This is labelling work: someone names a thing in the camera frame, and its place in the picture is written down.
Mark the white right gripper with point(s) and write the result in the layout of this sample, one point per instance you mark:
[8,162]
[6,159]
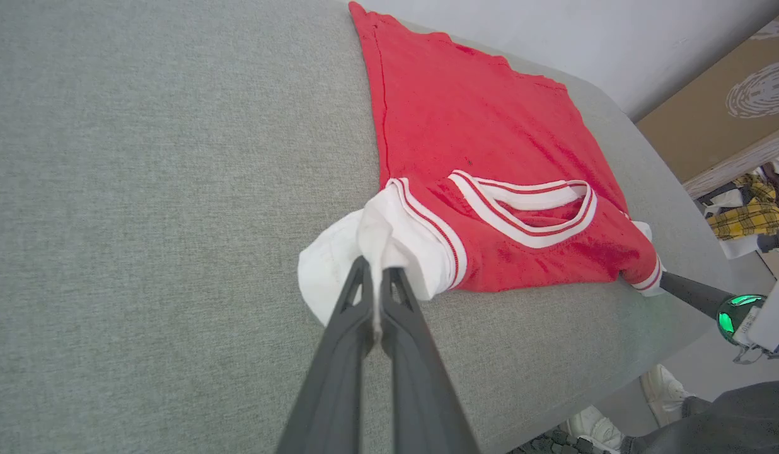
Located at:
[774,315]

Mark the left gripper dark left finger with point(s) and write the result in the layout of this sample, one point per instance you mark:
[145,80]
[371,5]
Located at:
[336,378]

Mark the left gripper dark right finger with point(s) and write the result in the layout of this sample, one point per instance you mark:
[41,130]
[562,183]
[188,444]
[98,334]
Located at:
[421,391]

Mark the red jersey with white sleeves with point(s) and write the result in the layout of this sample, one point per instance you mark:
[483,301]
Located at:
[478,126]

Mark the yellow plaid cloth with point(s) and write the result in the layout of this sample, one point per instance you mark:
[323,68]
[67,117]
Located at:
[745,217]

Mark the white sneaker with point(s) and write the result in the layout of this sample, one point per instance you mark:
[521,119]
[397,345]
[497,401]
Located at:
[663,394]
[594,429]

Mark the dark grey trouser leg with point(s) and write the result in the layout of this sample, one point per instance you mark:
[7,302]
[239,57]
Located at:
[730,422]

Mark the dark pebbled floor mat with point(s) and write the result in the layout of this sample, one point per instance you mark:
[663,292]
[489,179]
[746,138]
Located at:
[553,442]

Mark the brown printed cardboard box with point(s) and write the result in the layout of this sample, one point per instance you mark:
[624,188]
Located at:
[711,120]

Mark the grey fabric sofa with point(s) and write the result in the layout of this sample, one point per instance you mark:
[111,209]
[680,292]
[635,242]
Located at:
[144,221]

